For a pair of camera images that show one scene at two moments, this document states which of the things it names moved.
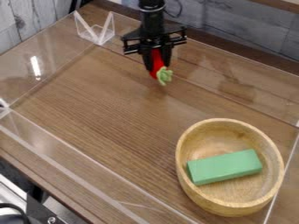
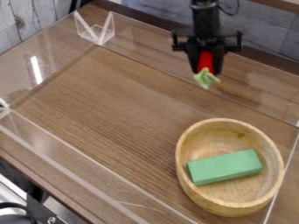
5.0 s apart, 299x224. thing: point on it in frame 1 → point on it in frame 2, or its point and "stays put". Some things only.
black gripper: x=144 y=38 → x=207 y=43
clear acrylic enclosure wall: x=200 y=150 stays put
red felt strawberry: x=159 y=72 → x=206 y=74
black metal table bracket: x=39 y=213 stays put
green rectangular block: x=226 y=166 stays put
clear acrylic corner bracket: x=98 y=34 stays put
